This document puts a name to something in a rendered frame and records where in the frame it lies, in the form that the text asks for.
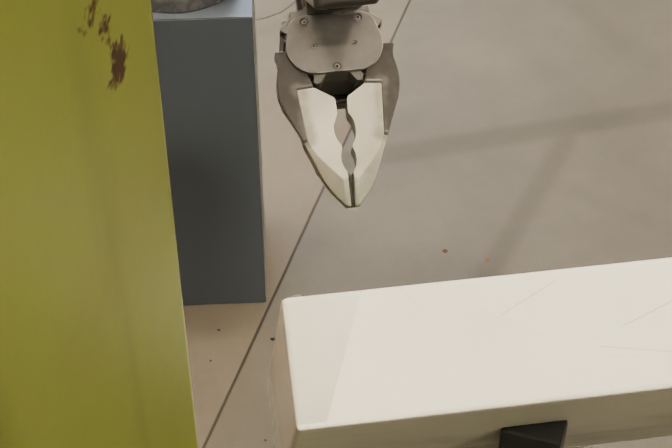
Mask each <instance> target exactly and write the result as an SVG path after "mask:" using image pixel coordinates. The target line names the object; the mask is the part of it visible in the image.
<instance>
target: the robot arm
mask: <svg viewBox="0 0 672 448"><path fill-rule="evenodd" d="M220 1H222V0H151V7H152V12H159V13H185V12H192V11H197V10H201V9H204V8H207V7H210V6H212V5H215V4H217V3H219V2H220ZM295 1H296V8H297V11H289V14H288V19H289V20H284V21H281V27H280V33H279V35H280V44H279V52H276V53H275V55H274V61H275V63H276V66H277V80H276V93H277V99H278V103H279V105H280V108H281V110H282V112H283V114H284V115H285V117H286V118H287V119H288V121H289V122H290V124H291V125H292V127H293V128H294V129H295V131H296V132H297V134H298V136H299V137H300V139H301V142H302V146H303V149H304V152H305V154H306V155H307V157H308V159H309V160H310V162H311V164H312V166H313V167H314V169H315V173H316V175H317V176H318V177H320V179H321V181H322V182H323V184H324V185H325V187H326V188H327V189H328V190H329V192H330V193H331V194H332V195H333V196H334V197H335V198H336V199H337V200H338V201H339V202H340V203H341V204H343V205H344V206H345V207H346V208H356V207H359V206H360V205H361V204H362V202H363V201H364V199H365V198H366V196H367V194H368V193H369V191H370V189H371V187H372V185H373V183H374V181H375V178H376V175H377V172H378V168H379V165H380V161H381V158H382V154H383V151H384V147H385V144H386V140H387V137H388V133H389V130H390V126H391V123H392V119H393V116H394V112H395V109H396V105H397V102H398V98H399V93H400V76H399V70H398V67H397V64H396V61H395V59H394V54H393V48H394V44H393V43H392V42H388V43H383V39H382V35H381V33H380V31H379V29H380V27H381V24H382V19H381V18H379V17H378V16H376V15H374V14H373V13H371V12H370V9H369V5H371V4H376V3H378V1H379V0H295ZM337 109H345V110H346V119H347V121H348V122H349V123H350V125H351V127H352V129H353V132H354V142H353V145H352V149H351V155H352V157H353V159H354V163H355V170H354V173H352V174H351V177H350V173H348V172H347V170H346V169H345V168H344V166H343V163H342V160H341V152H342V145H341V144H340V143H339V141H338V140H337V138H336V136H335V132H334V124H335V122H336V117H337Z"/></svg>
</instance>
